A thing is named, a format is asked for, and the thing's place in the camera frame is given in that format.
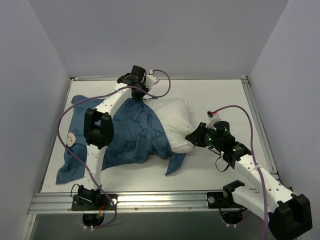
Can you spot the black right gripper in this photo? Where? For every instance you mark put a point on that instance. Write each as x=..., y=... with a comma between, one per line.
x=202, y=135

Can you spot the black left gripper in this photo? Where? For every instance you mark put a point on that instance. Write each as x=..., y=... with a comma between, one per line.
x=137, y=91

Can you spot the white pillow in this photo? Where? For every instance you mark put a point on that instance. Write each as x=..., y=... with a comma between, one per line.
x=173, y=114

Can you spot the blue printed pillowcase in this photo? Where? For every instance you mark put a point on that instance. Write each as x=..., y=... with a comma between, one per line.
x=138, y=133

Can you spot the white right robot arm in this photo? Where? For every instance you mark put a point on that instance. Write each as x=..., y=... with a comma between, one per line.
x=286, y=214

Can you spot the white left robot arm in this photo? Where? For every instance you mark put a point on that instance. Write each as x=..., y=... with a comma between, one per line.
x=99, y=131

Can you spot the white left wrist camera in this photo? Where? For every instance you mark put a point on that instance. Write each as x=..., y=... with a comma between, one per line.
x=151, y=79

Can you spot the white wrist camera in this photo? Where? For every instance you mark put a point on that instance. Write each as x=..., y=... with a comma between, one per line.
x=213, y=117
x=151, y=79

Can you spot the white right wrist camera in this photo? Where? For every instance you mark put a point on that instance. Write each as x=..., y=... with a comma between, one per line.
x=213, y=117

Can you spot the aluminium rear table rail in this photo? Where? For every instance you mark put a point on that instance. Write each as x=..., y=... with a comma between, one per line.
x=104, y=78

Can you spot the aluminium front mounting rail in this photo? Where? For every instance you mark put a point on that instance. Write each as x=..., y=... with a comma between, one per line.
x=149, y=202

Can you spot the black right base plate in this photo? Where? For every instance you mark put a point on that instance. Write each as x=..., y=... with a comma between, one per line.
x=217, y=199

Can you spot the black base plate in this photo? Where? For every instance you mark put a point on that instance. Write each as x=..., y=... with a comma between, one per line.
x=217, y=199
x=80, y=204

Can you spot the aluminium right side rail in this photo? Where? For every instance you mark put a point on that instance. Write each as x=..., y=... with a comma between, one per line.
x=259, y=129

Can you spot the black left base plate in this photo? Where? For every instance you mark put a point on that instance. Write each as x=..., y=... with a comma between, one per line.
x=80, y=204

